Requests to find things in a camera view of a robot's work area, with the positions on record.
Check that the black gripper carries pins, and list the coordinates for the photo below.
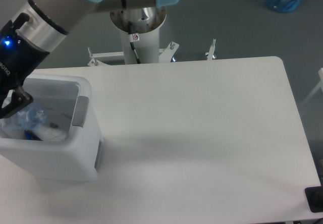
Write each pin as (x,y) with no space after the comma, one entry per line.
(19,58)

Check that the clear plastic water bottle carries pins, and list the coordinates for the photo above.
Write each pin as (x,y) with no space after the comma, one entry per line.
(31,117)

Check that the white plastic wrapper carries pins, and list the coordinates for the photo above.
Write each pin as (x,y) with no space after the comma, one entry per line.
(53,131)

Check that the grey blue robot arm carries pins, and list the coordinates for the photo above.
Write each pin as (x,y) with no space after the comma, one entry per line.
(37,29)

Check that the white plastic trash can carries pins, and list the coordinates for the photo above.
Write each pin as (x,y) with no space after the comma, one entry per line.
(74,159)

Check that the blue snack packet in bin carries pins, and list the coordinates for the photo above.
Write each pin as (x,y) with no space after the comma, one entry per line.
(31,136)

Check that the black device at table edge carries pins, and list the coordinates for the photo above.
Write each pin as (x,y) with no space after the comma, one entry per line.
(314,198)

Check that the white frame at right edge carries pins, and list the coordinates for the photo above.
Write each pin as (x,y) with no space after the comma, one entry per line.
(313,92)

